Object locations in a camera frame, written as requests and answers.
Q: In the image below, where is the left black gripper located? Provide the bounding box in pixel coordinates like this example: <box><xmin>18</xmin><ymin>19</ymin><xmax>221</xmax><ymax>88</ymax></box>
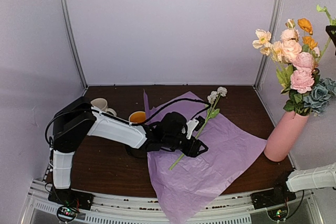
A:
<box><xmin>164</xmin><ymin>134</ymin><xmax>209</xmax><ymax>158</ymax></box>

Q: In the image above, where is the yellow flower stem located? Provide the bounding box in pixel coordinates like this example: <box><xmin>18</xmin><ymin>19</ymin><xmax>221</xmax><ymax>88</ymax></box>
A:
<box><xmin>316</xmin><ymin>4</ymin><xmax>335</xmax><ymax>57</ymax></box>

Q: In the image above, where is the orange flower stem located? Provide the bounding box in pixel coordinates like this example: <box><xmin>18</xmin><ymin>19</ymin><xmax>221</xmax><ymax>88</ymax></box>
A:
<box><xmin>298</xmin><ymin>18</ymin><xmax>318</xmax><ymax>50</ymax></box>

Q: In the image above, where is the peach pink rose stem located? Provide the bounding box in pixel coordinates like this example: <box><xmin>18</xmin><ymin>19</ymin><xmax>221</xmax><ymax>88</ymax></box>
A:
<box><xmin>280</xmin><ymin>19</ymin><xmax>302</xmax><ymax>63</ymax></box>

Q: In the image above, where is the purple tissue paper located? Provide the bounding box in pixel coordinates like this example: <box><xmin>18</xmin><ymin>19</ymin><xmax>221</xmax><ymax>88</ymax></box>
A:
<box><xmin>143</xmin><ymin>89</ymin><xmax>268</xmax><ymax>224</ymax></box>

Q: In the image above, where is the white flower stem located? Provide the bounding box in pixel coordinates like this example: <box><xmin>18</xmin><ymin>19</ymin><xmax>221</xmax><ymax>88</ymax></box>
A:
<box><xmin>169</xmin><ymin>86</ymin><xmax>228</xmax><ymax>171</ymax></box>

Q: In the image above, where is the pink carnation flower stem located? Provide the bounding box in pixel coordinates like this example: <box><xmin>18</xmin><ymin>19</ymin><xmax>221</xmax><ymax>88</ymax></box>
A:
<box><xmin>282</xmin><ymin>47</ymin><xmax>322</xmax><ymax>116</ymax></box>

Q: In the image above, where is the peach poppy flower stem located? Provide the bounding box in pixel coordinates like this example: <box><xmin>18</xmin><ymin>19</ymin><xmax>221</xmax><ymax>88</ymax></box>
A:
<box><xmin>253</xmin><ymin>29</ymin><xmax>284</xmax><ymax>63</ymax></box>

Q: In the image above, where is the blue hydrangea flower stem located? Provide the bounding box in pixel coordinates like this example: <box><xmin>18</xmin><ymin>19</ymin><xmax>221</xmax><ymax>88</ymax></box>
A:
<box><xmin>303</xmin><ymin>78</ymin><xmax>335</xmax><ymax>116</ymax></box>

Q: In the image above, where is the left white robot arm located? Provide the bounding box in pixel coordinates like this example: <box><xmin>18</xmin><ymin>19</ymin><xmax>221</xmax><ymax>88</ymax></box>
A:
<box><xmin>46</xmin><ymin>97</ymin><xmax>208</xmax><ymax>205</ymax></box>

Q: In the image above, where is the pink cylindrical vase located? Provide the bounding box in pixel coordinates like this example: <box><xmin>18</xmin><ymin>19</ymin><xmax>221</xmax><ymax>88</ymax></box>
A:
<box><xmin>264</xmin><ymin>111</ymin><xmax>309</xmax><ymax>162</ymax></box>

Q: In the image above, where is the white mug yellow inside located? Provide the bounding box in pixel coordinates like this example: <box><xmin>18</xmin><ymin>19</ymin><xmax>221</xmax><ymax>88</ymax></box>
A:
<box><xmin>129</xmin><ymin>111</ymin><xmax>146</xmax><ymax>123</ymax></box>

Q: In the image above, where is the white mug floral print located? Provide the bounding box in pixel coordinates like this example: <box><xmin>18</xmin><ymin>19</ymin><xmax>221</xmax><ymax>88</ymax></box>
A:
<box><xmin>91</xmin><ymin>98</ymin><xmax>117</xmax><ymax>116</ymax></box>

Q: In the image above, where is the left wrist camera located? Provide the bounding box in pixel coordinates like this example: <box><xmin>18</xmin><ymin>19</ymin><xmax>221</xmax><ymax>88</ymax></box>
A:
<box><xmin>186</xmin><ymin>116</ymin><xmax>205</xmax><ymax>140</ymax></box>

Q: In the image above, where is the front aluminium rail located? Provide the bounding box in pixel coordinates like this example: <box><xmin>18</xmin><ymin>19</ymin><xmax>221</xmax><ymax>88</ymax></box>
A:
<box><xmin>19</xmin><ymin>180</ymin><xmax>323</xmax><ymax>223</ymax></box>

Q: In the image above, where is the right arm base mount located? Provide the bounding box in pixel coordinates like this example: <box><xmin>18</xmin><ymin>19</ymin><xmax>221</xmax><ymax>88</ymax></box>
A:
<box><xmin>251</xmin><ymin>189</ymin><xmax>297</xmax><ymax>222</ymax></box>

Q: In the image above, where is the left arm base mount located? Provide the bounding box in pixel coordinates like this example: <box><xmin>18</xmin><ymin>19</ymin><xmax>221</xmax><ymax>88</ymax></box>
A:
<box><xmin>48</xmin><ymin>190</ymin><xmax>94</xmax><ymax>222</ymax></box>

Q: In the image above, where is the left aluminium frame post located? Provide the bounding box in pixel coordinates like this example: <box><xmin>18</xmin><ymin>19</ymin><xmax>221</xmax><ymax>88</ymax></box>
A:
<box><xmin>60</xmin><ymin>0</ymin><xmax>88</xmax><ymax>90</ymax></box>

